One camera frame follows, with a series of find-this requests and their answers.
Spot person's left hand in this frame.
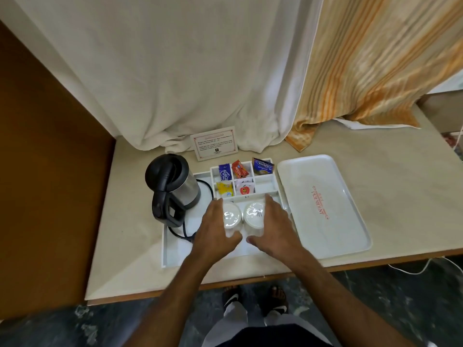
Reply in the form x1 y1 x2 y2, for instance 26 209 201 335
190 199 243 265

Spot person's right hand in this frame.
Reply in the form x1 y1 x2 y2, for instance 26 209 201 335
247 194 303 263

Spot white covered cup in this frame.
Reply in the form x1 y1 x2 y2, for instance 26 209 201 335
221 201 242 243
243 200 268 240

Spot person's right forearm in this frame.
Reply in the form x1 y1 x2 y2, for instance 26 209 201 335
278 249 416 347

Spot person's left forearm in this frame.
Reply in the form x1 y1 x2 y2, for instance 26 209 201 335
125 249 220 347

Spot black sandal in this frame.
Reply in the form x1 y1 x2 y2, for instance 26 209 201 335
222 285 242 312
265 285 289 317

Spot white compartment organizer tray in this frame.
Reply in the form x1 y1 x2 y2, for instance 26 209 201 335
161 159 301 269

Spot white trousers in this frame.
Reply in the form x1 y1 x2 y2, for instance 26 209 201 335
222 299 328 347

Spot white rectangular serving tray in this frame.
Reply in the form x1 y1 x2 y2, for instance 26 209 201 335
277 154 373 260

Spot blue tea bag packet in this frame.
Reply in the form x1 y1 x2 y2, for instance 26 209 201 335
252 157 275 176

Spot black and steel electric kettle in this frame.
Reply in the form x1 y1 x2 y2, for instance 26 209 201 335
145 154 201 228

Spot dark shirt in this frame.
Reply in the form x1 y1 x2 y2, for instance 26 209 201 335
201 323 320 347

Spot white framed notice card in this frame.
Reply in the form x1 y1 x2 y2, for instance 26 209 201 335
190 126 238 162

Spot white folded cloth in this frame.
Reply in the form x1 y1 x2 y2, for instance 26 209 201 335
332 117 422 131

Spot white curtain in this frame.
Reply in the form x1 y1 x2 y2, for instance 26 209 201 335
0 0 325 154

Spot brown wooden panel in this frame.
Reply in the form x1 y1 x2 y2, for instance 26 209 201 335
0 20 116 321

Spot orange striped curtain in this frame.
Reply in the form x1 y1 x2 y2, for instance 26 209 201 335
284 0 463 153

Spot black kettle power cord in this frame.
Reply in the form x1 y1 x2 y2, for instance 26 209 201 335
168 179 214 243

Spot white cable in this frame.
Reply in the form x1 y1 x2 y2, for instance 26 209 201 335
388 256 463 276

